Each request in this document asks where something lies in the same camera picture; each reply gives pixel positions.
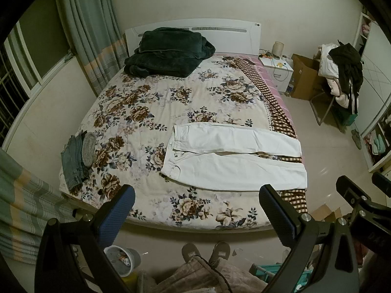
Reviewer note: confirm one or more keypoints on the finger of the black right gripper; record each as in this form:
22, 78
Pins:
381, 182
353, 194

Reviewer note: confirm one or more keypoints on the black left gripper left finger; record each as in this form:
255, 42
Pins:
112, 215

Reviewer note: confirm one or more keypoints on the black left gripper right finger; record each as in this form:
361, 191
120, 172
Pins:
284, 219

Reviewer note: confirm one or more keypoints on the white pants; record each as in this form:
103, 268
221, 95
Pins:
226, 157

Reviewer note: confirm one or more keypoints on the flat cardboard on floor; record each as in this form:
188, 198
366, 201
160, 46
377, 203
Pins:
324, 213

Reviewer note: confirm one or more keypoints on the small trash bin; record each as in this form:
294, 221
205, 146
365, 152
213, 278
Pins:
123, 260

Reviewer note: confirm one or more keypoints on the teal plastic stool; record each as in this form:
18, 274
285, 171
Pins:
267, 272

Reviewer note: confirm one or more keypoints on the white wardrobe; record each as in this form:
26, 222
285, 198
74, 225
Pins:
372, 123

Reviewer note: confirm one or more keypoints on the right grey slipper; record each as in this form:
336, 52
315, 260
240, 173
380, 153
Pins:
221, 250

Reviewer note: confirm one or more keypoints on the grey slipper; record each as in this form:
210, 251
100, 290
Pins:
221, 250
190, 251

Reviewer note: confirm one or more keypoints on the folded grey-green clothes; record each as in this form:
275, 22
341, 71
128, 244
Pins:
78, 157

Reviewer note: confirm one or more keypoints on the left grey slipper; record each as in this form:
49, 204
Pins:
190, 251

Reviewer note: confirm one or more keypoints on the green curtain lower left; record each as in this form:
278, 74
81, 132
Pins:
27, 203

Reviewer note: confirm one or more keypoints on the brown checkered blanket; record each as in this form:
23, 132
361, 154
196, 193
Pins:
279, 121

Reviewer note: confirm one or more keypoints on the floral bed blanket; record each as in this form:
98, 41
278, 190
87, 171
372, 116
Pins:
133, 120

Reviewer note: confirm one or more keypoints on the cardboard box by cabinet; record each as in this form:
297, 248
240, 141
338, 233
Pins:
306, 81

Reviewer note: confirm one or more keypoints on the chair with piled clothes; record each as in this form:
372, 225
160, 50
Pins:
341, 66

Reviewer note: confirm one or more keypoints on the white bedside cabinet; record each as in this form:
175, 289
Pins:
279, 71

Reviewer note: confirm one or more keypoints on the cream table lamp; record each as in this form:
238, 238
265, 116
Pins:
277, 49

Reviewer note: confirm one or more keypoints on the pink striped bed sheet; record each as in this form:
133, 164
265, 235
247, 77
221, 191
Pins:
272, 82

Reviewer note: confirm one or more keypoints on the dark green folded blanket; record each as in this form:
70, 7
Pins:
168, 51

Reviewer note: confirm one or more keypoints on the white bed headboard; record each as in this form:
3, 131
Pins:
227, 35

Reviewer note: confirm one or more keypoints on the green striped curtain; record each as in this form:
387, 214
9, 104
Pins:
96, 36

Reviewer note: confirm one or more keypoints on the window frame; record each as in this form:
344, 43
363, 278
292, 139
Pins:
34, 49

